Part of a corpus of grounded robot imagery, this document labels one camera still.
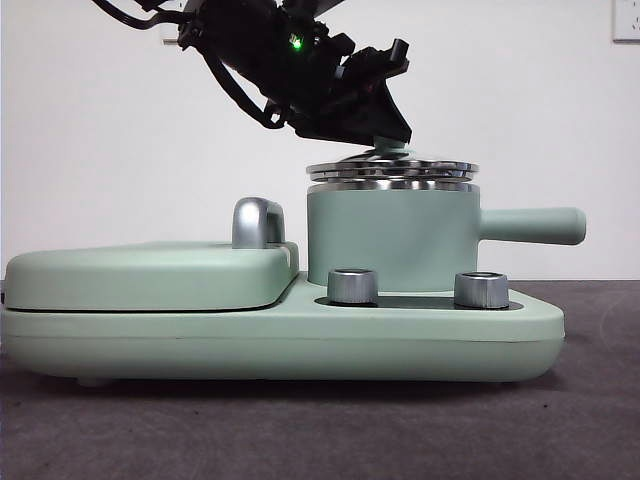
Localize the glass lid with green knob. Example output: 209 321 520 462
305 139 481 184

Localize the silver control knob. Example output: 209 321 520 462
325 268 379 307
452 271 511 310

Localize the mint green breakfast machine base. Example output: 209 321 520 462
0 278 567 389

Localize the mint green hinged griddle cover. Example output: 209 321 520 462
3 240 302 313

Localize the mint green pot with handle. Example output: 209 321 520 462
305 180 588 294

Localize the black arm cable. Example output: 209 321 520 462
201 48 287 130
91 0 194 30

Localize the silver griddle cover handle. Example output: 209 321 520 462
230 197 288 250

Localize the white wall socket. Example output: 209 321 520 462
612 0 640 43
160 0 187 46

